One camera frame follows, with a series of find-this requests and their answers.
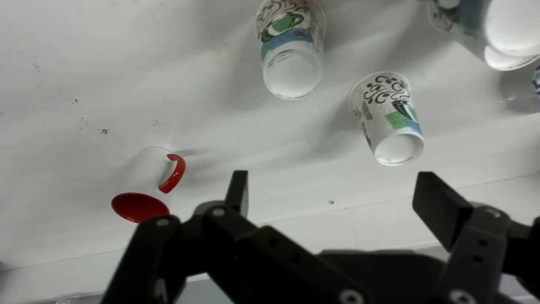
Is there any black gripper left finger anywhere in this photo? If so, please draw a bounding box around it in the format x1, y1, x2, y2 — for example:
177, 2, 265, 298
225, 171, 248, 217

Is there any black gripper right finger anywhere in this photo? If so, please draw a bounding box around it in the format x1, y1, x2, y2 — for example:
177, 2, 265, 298
412, 171, 474, 251

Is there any patterned paper cup four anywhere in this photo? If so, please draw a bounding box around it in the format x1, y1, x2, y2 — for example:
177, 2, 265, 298
348, 72, 424, 168

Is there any blue patterned small bowl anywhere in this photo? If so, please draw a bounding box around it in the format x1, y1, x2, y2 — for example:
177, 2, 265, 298
530, 66, 540, 100

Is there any patterned paper cup three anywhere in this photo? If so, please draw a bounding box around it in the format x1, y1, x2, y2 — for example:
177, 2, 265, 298
255, 0, 326, 100

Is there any white mug red handle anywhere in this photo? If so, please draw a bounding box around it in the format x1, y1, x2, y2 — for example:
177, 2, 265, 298
110, 148, 187, 224

